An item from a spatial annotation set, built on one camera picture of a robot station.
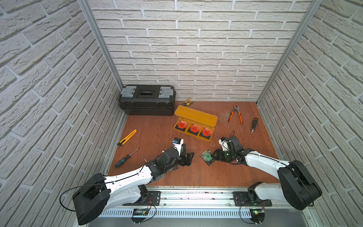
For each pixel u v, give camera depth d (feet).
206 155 2.94
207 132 3.28
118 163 2.73
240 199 2.43
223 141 2.64
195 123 3.05
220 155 2.54
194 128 3.30
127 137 3.18
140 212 2.38
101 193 1.35
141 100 3.22
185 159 2.33
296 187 1.39
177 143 2.33
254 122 3.42
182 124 3.39
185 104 3.86
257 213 2.32
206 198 2.49
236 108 3.80
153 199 2.39
